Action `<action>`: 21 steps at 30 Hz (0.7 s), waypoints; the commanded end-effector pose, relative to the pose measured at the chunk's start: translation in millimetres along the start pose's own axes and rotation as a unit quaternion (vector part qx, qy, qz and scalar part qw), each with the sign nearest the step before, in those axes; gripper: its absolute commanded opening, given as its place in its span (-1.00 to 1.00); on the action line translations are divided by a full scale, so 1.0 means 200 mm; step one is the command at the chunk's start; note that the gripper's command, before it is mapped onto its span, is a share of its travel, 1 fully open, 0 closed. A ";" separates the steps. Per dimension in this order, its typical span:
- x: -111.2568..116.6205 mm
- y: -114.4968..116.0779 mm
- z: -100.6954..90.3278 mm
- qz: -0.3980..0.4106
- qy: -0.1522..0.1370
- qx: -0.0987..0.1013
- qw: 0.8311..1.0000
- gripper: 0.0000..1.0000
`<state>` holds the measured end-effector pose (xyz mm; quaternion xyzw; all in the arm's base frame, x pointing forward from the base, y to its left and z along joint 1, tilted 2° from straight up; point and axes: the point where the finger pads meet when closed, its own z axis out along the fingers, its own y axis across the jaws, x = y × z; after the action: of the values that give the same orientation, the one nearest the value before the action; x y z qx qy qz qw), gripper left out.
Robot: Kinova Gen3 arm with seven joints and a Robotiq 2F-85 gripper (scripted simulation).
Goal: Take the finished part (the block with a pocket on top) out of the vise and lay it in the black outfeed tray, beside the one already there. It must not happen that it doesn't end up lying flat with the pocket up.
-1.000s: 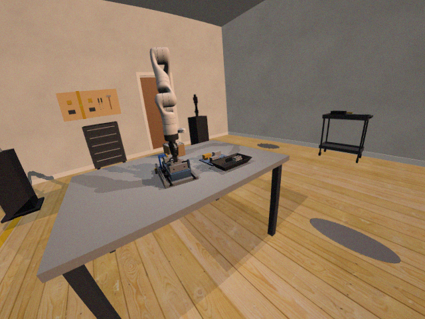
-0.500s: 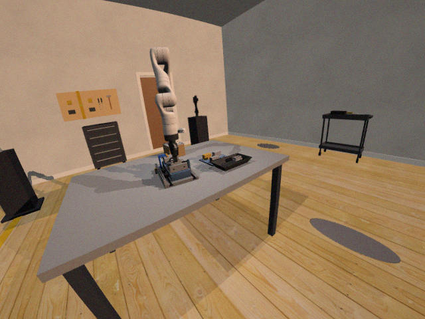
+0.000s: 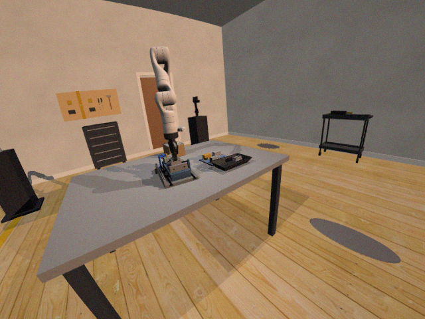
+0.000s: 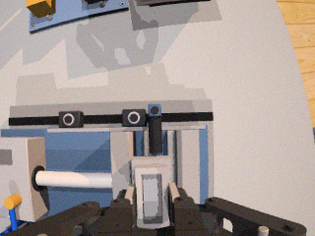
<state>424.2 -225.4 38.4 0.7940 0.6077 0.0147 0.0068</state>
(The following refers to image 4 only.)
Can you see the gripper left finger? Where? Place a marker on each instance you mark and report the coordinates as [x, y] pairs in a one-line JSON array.
[[113, 221]]

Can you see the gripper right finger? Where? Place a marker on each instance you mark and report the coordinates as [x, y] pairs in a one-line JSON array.
[[190, 219]]

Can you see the orange-yellow block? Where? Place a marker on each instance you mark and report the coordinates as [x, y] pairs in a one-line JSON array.
[[42, 8]]

